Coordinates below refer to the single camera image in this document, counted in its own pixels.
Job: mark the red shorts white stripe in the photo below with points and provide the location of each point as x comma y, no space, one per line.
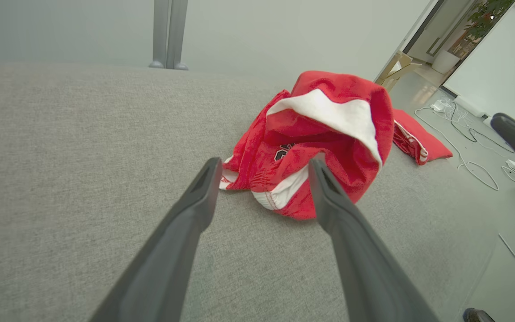
351,174

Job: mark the dark door frame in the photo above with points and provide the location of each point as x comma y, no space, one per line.
423,27

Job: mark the dark robot base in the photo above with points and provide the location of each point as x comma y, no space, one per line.
476,316

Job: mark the red Bulls jersey white sleeves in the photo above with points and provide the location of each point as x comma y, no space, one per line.
423,143

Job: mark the white power adapter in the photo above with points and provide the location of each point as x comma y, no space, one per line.
438,106

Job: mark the white plant pot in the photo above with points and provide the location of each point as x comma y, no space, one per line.
445,62

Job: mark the light wooden furniture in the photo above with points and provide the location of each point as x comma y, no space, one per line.
394,71

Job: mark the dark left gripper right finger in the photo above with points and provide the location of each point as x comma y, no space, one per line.
365,268

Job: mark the green potted plant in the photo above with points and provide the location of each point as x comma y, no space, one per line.
485,18

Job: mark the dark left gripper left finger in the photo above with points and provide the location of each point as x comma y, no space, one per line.
172,250

